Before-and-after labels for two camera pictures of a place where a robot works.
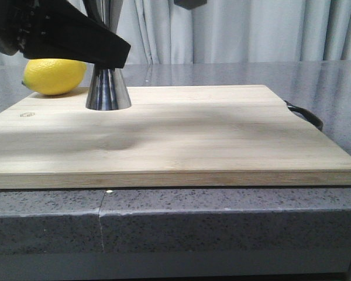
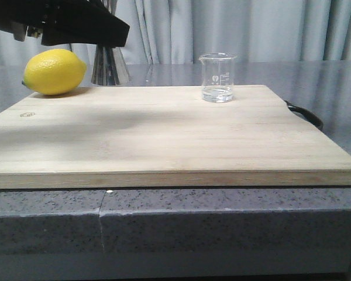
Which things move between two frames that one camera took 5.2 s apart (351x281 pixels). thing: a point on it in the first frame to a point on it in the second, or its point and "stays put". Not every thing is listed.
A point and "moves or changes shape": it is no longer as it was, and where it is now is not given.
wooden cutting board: [169, 136] stays put
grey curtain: [233, 31] stays put
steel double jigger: [107, 89] moves or changes shape
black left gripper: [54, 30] to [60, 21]
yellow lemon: [52, 76] stays put
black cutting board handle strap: [310, 116] stays put
